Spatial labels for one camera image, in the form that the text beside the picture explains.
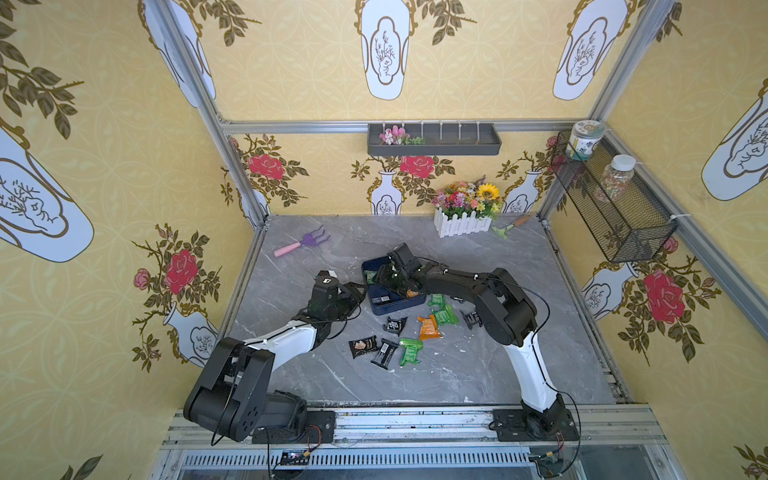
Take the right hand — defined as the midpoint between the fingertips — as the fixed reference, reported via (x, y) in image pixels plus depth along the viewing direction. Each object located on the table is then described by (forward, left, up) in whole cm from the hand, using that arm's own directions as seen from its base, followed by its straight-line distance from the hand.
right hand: (384, 272), depth 101 cm
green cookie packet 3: (-9, -17, 0) cm, 20 cm away
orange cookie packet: (-19, -15, -1) cm, 24 cm away
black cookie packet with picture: (-25, +4, 0) cm, 25 cm away
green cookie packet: (-26, -9, -1) cm, 27 cm away
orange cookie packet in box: (-9, -9, +2) cm, 13 cm away
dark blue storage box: (-11, -1, 0) cm, 11 cm away
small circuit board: (-52, +19, -4) cm, 55 cm away
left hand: (-10, +8, +6) cm, 14 cm away
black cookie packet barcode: (-27, -2, -1) cm, 27 cm away
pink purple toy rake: (+16, +30, -2) cm, 34 cm away
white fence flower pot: (+20, -23, +3) cm, 30 cm away
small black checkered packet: (-19, -4, -1) cm, 19 cm away
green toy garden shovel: (+24, -45, -3) cm, 51 cm away
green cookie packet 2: (-14, -20, -1) cm, 24 cm away
